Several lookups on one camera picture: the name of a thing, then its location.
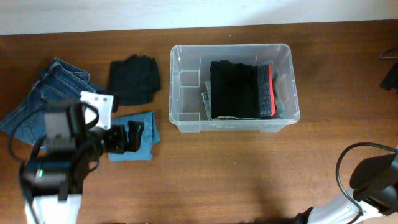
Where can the black garment with red stripe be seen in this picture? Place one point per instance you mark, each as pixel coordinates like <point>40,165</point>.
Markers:
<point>239,90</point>

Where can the clear plastic storage bin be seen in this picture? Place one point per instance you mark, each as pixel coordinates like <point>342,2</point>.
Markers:
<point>190,71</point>

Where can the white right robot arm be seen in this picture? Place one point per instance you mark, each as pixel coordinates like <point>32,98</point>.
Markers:
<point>372,190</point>

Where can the dark blue folded jeans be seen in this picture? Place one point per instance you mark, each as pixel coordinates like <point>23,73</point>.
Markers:
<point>59,81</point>

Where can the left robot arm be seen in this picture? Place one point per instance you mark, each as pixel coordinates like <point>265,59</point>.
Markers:
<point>51,180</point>

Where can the black folded garment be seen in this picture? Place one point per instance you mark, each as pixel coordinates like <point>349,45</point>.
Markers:
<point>134,80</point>

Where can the small blue denim cloth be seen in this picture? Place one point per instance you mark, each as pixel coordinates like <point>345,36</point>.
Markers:
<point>149,137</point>

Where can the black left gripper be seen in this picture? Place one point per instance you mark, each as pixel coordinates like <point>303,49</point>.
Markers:
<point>132,137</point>

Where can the light blue jeans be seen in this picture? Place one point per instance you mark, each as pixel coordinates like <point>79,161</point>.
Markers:
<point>280,105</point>

